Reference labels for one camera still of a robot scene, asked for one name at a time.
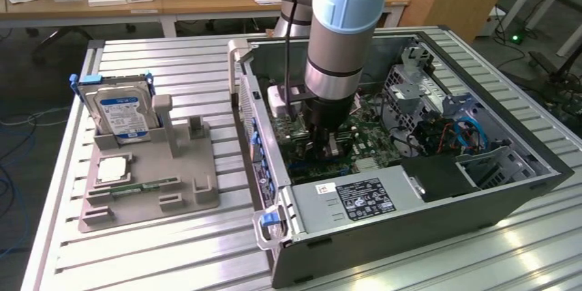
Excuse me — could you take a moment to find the green RAM stick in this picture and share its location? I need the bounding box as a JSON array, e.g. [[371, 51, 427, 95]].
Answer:
[[107, 181, 163, 197]]

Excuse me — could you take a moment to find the green motherboard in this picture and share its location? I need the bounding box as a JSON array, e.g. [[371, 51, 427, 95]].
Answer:
[[266, 91, 403, 185]]

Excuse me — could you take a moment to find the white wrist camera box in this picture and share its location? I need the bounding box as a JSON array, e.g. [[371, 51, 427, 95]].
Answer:
[[267, 85, 302, 119]]

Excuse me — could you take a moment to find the grey plastic parts rack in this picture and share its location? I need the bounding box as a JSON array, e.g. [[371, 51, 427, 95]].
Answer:
[[76, 93, 222, 234]]

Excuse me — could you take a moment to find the open black PC case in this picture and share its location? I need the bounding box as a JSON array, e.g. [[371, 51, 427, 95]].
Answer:
[[227, 30, 577, 289]]

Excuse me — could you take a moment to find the blue data wire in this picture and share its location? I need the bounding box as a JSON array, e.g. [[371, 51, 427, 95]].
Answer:
[[453, 118, 490, 151]]

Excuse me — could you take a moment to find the black plastic air shroud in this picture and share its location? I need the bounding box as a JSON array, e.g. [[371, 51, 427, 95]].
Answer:
[[402, 154, 482, 203]]

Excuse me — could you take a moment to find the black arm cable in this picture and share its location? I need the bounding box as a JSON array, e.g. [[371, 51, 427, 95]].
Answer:
[[285, 0, 305, 122]]

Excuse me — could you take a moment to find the silver metal disk bay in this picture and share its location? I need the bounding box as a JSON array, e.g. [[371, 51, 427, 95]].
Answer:
[[381, 44, 470, 128]]

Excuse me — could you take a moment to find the silver CPU chip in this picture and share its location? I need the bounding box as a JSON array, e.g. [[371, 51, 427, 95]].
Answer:
[[96, 158, 130, 183]]

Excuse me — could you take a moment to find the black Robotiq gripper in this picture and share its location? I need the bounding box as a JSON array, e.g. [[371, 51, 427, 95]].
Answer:
[[302, 97, 355, 139]]

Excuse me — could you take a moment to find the hard disk in blue caddy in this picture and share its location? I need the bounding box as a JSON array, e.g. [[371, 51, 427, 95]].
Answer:
[[67, 70, 159, 145]]

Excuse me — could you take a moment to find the grey power supply unit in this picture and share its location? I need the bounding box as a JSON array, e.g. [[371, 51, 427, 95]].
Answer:
[[290, 164, 429, 234]]

